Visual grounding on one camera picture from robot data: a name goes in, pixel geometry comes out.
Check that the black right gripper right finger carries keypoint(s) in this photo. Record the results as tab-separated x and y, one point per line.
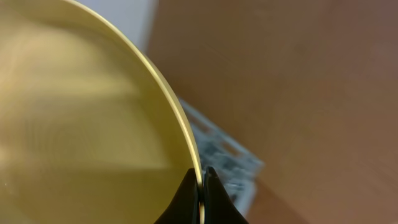
219	209

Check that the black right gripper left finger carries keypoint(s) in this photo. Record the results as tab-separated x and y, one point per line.
184	207

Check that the yellow plate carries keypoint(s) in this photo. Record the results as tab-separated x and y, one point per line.
91	132

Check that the grey dishwasher rack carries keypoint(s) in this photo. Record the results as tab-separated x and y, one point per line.
236	166

